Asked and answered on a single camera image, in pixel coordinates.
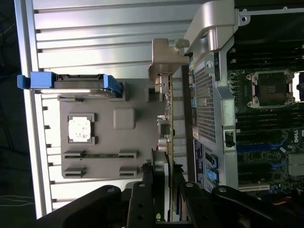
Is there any white expansion slot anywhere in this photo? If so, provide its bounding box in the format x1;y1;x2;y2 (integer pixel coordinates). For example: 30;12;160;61
238;183;270;191

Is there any green RAM stick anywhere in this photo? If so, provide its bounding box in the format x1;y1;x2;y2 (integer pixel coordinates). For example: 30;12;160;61
80;153;121;160

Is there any grey plastic parts rack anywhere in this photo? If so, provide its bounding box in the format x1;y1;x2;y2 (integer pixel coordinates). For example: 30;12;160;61
57;80;174;180

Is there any blue expansion slot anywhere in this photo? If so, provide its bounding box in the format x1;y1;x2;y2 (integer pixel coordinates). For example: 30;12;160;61
237;140;286;153

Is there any green Dell motherboard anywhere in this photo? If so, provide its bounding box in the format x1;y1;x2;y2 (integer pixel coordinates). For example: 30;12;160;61
227;47;304;191

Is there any silver CPU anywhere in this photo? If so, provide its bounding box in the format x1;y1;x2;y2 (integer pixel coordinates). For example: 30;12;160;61
68;116;92;140

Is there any silver finned chipset heatsink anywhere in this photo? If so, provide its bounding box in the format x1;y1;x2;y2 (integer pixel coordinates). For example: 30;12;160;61
288;153;304;175

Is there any CPU socket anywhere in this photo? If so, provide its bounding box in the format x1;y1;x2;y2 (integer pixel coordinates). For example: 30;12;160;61
246;69;295;109

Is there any metal socket cover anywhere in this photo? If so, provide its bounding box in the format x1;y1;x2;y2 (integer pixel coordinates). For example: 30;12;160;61
294;71;304;103

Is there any hard disk with blue rails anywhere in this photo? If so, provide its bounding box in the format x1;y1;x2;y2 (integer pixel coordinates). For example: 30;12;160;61
16;72;126;98

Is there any open black PC case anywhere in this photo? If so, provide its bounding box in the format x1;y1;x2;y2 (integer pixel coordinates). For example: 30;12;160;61
181;0;304;228

